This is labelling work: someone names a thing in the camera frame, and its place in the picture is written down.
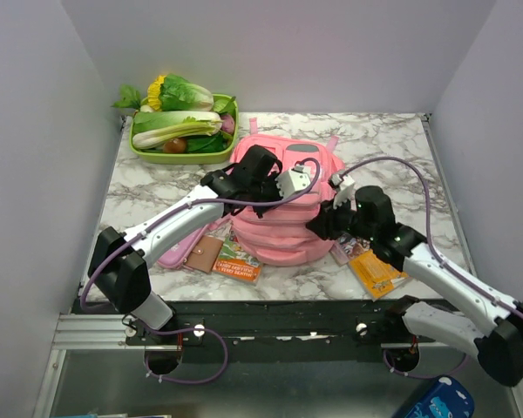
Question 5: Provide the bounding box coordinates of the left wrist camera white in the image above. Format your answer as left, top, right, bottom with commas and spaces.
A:
276, 165, 311, 199

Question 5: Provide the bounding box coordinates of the pink student backpack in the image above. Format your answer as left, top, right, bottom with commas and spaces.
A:
222, 118, 345, 266

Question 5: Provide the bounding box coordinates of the brown toy mushroom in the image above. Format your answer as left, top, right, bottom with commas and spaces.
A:
162, 138, 187, 154

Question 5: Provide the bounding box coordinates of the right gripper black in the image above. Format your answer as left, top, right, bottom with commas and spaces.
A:
305, 191, 376, 240

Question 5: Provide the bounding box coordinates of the orange yellow booklet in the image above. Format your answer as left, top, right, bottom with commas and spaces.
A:
348, 250, 409, 301

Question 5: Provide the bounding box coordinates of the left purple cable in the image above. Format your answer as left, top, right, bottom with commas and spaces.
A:
78, 157, 322, 384

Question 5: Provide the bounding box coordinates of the green plastic tray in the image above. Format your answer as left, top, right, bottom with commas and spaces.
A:
129, 94, 239, 165

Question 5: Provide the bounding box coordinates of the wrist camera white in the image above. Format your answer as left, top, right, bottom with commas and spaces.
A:
328, 172, 355, 209
276, 165, 311, 199

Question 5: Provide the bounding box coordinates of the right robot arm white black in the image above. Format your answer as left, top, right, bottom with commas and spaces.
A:
306, 185, 523, 387

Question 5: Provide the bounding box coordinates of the illustrated picture book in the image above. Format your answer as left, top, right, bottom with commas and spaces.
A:
330, 233, 370, 266

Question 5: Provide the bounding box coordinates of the yellow artificial flower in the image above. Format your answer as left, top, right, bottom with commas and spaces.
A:
146, 75, 166, 111

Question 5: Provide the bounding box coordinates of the brown leather wallet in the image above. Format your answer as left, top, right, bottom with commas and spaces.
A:
184, 235, 223, 273

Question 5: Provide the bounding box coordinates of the aluminium rail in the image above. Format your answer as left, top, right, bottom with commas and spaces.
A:
52, 303, 483, 355

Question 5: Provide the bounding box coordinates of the orange treehouse book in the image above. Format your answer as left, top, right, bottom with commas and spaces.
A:
212, 232, 262, 284

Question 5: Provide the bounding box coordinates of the purple toy vegetable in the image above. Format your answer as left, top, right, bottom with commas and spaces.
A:
221, 113, 235, 135

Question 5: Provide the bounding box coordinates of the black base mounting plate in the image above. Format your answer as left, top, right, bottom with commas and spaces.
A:
71, 299, 493, 365

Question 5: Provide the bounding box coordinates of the upper toy cabbage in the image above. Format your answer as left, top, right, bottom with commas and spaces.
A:
159, 74, 214, 111

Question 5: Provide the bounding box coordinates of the green artificial leaf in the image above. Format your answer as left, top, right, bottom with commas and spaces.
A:
112, 84, 142, 110

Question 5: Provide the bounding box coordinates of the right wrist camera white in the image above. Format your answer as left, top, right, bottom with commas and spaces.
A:
328, 172, 355, 209

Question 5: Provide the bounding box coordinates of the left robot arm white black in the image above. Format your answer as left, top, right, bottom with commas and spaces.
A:
80, 145, 282, 344

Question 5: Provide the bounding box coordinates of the pink pencil case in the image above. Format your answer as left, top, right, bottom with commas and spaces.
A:
157, 226, 207, 270

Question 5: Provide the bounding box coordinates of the blue pencil case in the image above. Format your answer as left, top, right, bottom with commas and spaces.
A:
393, 375, 475, 418

